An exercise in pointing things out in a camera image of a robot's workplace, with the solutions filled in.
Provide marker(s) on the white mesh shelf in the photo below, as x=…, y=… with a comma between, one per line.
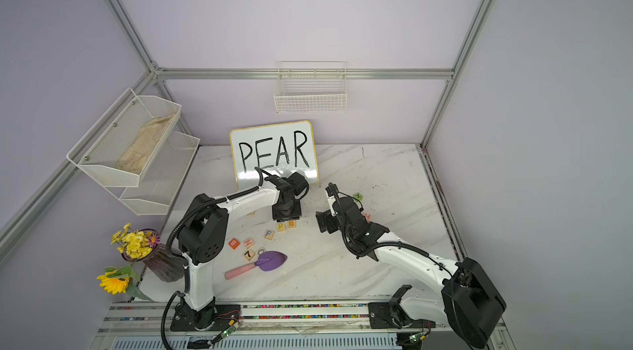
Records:
x=98, y=151
x=161, y=184

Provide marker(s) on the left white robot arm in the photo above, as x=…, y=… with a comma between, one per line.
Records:
x=201, y=235

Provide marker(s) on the lower white mesh shelf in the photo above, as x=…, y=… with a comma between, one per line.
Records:
x=161, y=184

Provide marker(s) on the whiteboard with PEAR text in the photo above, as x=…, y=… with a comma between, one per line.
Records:
x=280, y=149

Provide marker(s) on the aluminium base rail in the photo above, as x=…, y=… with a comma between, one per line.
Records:
x=268, y=325

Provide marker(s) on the purple pink toy trowel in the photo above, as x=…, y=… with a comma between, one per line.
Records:
x=268, y=261

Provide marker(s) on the white wire wall basket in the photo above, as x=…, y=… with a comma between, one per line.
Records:
x=310, y=87

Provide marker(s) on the wooden N letter block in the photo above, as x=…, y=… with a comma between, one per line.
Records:
x=248, y=243

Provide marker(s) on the yellow flower bouquet vase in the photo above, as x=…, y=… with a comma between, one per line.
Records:
x=145, y=246

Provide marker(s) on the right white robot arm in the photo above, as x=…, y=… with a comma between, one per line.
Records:
x=471, y=303

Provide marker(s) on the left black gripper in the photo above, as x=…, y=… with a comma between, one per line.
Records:
x=297, y=214

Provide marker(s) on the upper white mesh shelf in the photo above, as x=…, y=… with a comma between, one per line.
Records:
x=98, y=151

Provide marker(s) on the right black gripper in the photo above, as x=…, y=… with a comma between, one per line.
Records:
x=323, y=219

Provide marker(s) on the wooden F letter block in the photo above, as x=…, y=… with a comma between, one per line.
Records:
x=269, y=235

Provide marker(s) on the beige cloth in shelf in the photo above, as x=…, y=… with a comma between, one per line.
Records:
x=139, y=152

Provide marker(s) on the sunflower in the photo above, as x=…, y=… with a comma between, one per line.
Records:
x=123, y=280

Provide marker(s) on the red B letter block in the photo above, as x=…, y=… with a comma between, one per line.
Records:
x=234, y=243

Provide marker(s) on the black Z letter block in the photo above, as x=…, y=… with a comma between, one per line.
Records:
x=249, y=254

